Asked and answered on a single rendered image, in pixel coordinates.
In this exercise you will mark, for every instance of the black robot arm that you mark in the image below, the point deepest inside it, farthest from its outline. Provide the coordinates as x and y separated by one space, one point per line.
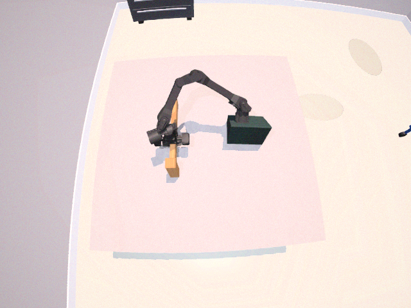
164 116

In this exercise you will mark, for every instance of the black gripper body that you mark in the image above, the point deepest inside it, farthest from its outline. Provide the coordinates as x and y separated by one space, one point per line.
176 139

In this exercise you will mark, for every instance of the wooden post with slot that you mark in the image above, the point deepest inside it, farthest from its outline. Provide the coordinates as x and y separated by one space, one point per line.
172 167

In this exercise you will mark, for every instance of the wooden side rail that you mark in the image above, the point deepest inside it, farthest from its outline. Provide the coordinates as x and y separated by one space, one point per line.
174 119

